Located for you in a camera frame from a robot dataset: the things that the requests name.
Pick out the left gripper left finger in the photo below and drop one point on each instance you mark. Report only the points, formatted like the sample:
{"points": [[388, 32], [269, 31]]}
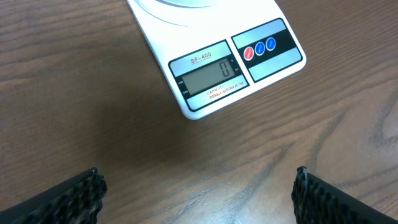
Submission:
{"points": [[76, 200]]}

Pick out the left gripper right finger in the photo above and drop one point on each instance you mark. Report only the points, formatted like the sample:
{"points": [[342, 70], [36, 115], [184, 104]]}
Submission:
{"points": [[317, 202]]}

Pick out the white kitchen scale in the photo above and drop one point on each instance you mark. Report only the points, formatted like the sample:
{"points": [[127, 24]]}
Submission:
{"points": [[214, 56]]}

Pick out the white round bowl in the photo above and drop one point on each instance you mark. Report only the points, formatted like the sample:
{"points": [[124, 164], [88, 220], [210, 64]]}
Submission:
{"points": [[190, 3]]}

